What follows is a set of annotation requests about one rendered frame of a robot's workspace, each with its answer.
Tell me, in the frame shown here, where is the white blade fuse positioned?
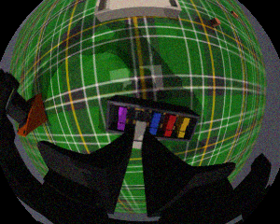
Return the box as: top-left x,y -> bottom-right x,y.
133,109 -> 147,149

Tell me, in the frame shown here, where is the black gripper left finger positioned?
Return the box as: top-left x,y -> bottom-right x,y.
38,128 -> 135,214

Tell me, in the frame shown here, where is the blue blade fuse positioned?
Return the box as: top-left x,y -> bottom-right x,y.
147,111 -> 161,135

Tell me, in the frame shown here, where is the purple fuse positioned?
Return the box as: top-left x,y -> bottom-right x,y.
118,105 -> 129,131

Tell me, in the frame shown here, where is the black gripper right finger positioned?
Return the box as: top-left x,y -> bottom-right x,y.
141,131 -> 236,217

